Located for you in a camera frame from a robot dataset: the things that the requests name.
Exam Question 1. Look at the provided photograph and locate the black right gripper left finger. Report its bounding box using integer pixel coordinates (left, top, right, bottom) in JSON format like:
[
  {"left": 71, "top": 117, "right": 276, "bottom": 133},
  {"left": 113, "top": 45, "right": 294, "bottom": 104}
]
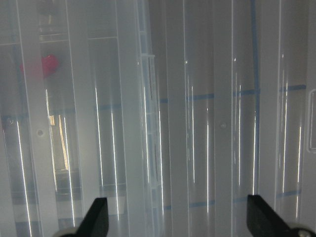
[{"left": 76, "top": 197, "right": 109, "bottom": 237}]

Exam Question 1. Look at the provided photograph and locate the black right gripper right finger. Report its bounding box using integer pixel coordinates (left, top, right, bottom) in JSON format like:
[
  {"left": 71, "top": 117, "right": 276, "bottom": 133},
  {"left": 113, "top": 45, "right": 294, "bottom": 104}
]
[{"left": 247, "top": 195, "right": 295, "bottom": 237}]

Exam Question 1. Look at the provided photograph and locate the clear plastic box lid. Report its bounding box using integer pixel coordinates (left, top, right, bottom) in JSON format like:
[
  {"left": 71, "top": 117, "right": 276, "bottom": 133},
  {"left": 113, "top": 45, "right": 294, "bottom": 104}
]
[{"left": 0, "top": 0, "right": 316, "bottom": 237}]

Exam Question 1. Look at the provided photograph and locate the clear plastic storage box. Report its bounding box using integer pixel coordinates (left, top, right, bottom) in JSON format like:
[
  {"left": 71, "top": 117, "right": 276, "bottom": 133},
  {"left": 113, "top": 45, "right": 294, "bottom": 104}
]
[{"left": 0, "top": 0, "right": 163, "bottom": 237}]

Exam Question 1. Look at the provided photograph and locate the red block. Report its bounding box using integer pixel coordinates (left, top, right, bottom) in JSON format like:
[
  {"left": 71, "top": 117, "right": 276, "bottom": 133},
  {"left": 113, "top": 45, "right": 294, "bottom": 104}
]
[{"left": 31, "top": 54, "right": 60, "bottom": 79}]

